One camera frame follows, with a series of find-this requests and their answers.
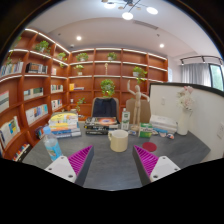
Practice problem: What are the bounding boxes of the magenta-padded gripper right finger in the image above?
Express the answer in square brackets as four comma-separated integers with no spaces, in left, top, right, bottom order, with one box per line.
[132,144,182,187]

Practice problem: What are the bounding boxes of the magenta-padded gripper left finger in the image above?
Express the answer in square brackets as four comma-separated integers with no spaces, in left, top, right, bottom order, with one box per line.
[44,144,95,188]

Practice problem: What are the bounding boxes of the clear blue-capped water bottle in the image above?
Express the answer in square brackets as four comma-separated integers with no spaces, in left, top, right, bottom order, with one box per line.
[42,125,64,162]

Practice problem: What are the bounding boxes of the flat round red coaster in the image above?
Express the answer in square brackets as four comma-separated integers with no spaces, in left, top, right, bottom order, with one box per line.
[142,141,158,153]

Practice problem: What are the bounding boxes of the green tissue pack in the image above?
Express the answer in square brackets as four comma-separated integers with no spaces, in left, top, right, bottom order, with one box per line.
[138,122,154,139]

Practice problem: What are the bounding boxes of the stack of colourful books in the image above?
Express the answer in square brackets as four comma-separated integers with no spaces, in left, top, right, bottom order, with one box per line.
[48,111,83,139]

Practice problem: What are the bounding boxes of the stack of white packs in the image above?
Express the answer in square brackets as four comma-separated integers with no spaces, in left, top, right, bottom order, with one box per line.
[148,114,179,134]

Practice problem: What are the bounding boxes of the white vase with pink flowers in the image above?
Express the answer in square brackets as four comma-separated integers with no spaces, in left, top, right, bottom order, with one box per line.
[175,85,196,136]

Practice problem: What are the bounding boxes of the tan chair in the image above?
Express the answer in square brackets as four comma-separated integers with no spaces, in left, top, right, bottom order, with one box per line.
[125,98,152,125]

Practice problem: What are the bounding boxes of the stack of black books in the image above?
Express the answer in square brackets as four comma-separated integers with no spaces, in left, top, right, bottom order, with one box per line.
[83,116,121,136]

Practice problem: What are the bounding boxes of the green and white carton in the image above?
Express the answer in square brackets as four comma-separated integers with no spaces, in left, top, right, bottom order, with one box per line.
[120,107,131,131]

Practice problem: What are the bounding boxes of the wooden artist mannequin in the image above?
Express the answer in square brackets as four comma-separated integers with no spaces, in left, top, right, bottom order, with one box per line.
[126,79,150,132]

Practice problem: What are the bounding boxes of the dark blue chair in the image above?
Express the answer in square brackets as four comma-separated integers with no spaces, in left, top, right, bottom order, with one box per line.
[90,96,120,119]

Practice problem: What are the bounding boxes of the orange wooden shelf unit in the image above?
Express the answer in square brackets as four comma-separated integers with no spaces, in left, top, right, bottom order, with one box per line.
[0,28,169,161]

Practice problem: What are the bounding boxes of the grey window curtain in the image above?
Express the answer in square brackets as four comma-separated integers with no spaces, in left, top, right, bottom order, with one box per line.
[180,63,212,88]

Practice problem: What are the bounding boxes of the window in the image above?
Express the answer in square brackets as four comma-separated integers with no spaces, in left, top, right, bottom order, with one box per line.
[209,63,224,92]

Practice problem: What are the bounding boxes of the ceiling air vent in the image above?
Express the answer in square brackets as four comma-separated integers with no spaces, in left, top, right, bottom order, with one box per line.
[132,19,159,31]

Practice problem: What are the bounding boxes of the branched ceiling lamp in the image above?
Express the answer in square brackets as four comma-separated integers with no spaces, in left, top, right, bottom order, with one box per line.
[100,0,160,21]

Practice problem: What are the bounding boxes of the white wall socket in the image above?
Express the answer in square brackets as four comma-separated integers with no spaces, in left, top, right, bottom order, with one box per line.
[216,121,224,140]

